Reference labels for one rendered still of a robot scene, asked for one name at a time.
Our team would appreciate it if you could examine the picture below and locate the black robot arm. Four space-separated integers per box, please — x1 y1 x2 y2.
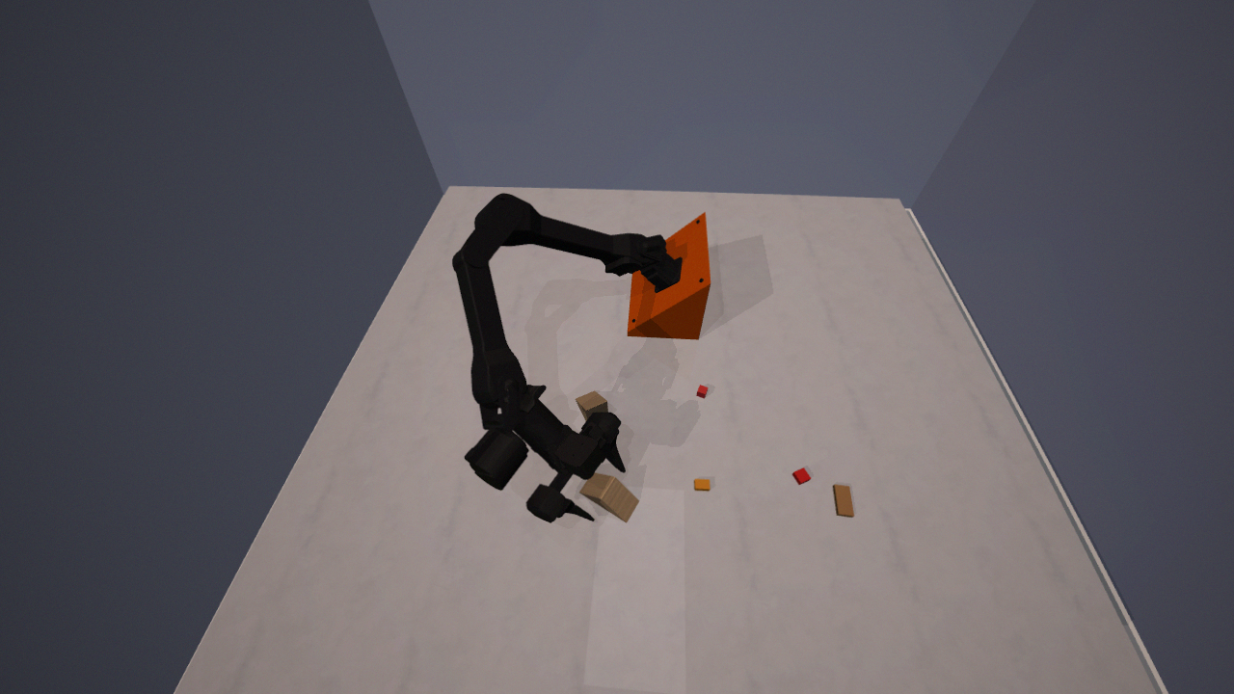
452 194 682 491

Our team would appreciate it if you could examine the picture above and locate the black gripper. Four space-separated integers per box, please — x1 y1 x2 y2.
524 412 626 524

